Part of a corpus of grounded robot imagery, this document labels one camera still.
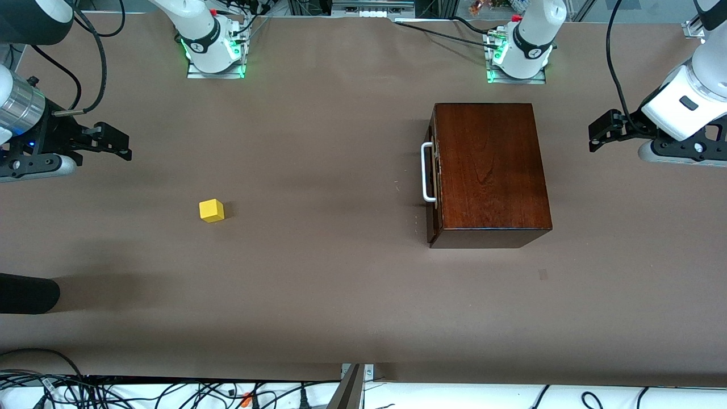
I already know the yellow block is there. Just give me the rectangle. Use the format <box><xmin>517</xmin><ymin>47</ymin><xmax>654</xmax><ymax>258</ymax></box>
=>
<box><xmin>199</xmin><ymin>198</ymin><xmax>225</xmax><ymax>223</ymax></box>

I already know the white drawer handle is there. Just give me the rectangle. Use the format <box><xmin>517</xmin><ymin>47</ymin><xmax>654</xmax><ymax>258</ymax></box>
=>
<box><xmin>421</xmin><ymin>142</ymin><xmax>438</xmax><ymax>203</ymax></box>

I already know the light wooden slatted panel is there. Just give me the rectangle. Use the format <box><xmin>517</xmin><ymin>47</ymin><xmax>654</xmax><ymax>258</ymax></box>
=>
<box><xmin>427</xmin><ymin>107</ymin><xmax>442</xmax><ymax>229</ymax></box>

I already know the dark brown wooden cabinet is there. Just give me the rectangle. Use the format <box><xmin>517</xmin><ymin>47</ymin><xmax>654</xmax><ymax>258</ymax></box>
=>
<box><xmin>427</xmin><ymin>102</ymin><xmax>553</xmax><ymax>249</ymax></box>

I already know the black foam cylinder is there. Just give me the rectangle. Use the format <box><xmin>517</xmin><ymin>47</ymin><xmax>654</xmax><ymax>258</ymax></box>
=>
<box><xmin>0</xmin><ymin>273</ymin><xmax>61</xmax><ymax>315</ymax></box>

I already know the grey metal bar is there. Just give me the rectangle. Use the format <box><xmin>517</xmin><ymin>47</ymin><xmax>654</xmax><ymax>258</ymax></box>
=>
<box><xmin>326</xmin><ymin>364</ymin><xmax>365</xmax><ymax>409</ymax></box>

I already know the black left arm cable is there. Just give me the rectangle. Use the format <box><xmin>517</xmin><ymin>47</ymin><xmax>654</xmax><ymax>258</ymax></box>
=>
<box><xmin>605</xmin><ymin>0</ymin><xmax>654</xmax><ymax>137</ymax></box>

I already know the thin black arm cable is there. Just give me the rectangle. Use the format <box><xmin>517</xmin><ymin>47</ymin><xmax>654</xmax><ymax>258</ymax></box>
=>
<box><xmin>30</xmin><ymin>44</ymin><xmax>82</xmax><ymax>111</ymax></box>

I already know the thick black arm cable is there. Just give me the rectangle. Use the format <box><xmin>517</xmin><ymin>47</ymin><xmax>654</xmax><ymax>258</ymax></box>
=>
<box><xmin>52</xmin><ymin>0</ymin><xmax>127</xmax><ymax>117</ymax></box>

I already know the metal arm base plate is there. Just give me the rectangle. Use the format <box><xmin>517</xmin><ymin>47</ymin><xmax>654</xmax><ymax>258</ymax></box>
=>
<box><xmin>187</xmin><ymin>54</ymin><xmax>246</xmax><ymax>80</ymax></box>
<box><xmin>486</xmin><ymin>56</ymin><xmax>547</xmax><ymax>85</ymax></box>

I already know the short black table cable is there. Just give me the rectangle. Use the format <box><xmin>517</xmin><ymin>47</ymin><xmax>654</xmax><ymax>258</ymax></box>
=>
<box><xmin>452</xmin><ymin>16</ymin><xmax>495</xmax><ymax>36</ymax></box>

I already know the long black table cable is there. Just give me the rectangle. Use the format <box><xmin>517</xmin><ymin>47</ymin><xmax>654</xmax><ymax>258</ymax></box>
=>
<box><xmin>395</xmin><ymin>22</ymin><xmax>502</xmax><ymax>49</ymax></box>

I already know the black looped cable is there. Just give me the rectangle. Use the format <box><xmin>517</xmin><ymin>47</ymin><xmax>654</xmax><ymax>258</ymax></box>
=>
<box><xmin>0</xmin><ymin>348</ymin><xmax>83</xmax><ymax>378</ymax></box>

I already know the black cable bundle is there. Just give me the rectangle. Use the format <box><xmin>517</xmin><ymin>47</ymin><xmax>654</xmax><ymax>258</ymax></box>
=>
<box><xmin>0</xmin><ymin>372</ymin><xmax>341</xmax><ymax>409</ymax></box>

